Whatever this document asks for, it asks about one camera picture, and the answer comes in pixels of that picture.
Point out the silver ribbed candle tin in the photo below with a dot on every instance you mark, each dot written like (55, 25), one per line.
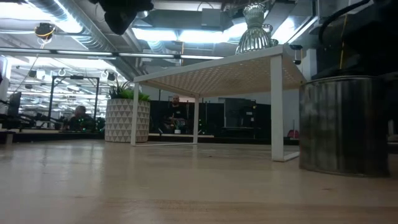
(342, 130)

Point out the black metal stand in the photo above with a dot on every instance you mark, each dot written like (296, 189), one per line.
(74, 77)

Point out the green plant in patterned pot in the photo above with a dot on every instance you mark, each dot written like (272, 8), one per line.
(124, 121)

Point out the person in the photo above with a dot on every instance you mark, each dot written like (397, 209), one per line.
(80, 116)
(175, 113)

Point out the small red container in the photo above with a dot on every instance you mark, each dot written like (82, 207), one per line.
(293, 134)

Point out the white perforated metal shelf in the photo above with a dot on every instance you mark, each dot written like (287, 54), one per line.
(233, 74)

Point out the small plant in white pot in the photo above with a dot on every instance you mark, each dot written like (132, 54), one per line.
(177, 130)

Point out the black monitor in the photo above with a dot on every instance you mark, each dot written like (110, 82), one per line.
(14, 104)

